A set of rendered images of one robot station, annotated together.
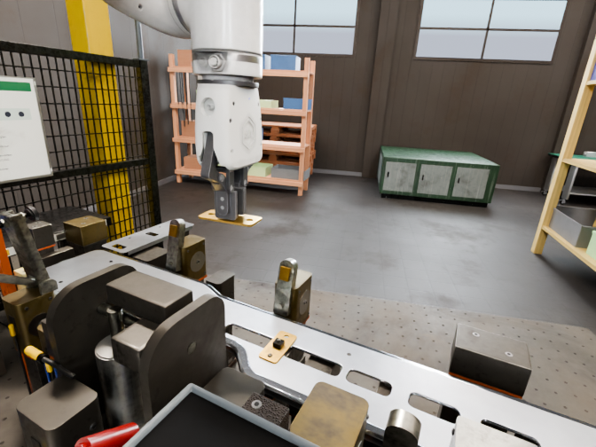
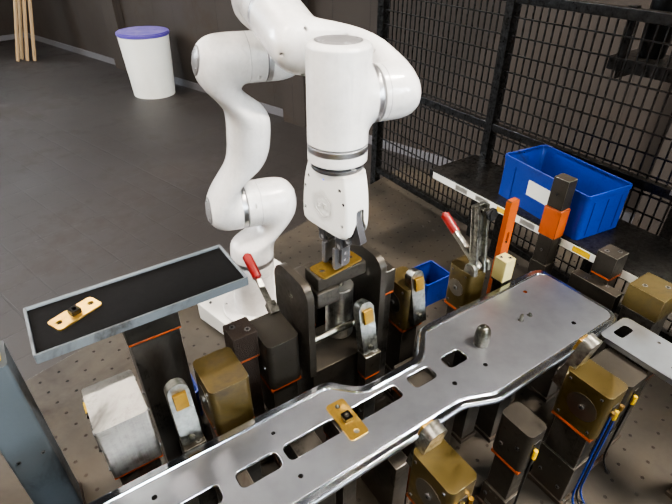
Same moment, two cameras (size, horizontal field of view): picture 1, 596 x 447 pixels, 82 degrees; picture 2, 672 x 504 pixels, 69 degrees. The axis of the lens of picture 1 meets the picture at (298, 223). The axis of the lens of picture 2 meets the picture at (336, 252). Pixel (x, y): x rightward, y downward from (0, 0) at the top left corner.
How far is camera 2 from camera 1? 0.96 m
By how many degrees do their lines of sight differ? 102
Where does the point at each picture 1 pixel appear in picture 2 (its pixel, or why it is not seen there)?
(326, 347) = (322, 461)
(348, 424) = (207, 373)
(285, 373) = (310, 409)
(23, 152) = not seen: outside the picture
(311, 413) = (229, 360)
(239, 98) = (312, 174)
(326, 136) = not seen: outside the picture
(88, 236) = (632, 299)
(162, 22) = not seen: hidden behind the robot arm
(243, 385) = (275, 338)
